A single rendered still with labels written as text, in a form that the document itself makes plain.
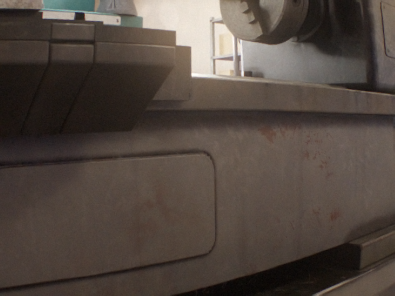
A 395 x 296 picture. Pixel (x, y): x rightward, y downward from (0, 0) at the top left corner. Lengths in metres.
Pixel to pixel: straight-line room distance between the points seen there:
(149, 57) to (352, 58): 0.84
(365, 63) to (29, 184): 0.94
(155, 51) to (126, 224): 0.28
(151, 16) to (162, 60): 7.27
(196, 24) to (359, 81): 5.76
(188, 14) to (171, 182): 6.41
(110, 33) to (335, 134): 0.68
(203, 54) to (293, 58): 5.39
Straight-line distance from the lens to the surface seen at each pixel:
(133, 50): 0.64
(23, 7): 1.20
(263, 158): 0.99
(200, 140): 0.88
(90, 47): 0.61
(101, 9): 2.23
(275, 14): 1.31
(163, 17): 7.66
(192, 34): 7.10
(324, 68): 1.46
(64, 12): 2.06
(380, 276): 1.09
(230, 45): 5.99
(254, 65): 1.63
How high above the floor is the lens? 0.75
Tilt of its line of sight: 4 degrees down
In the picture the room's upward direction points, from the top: 1 degrees counter-clockwise
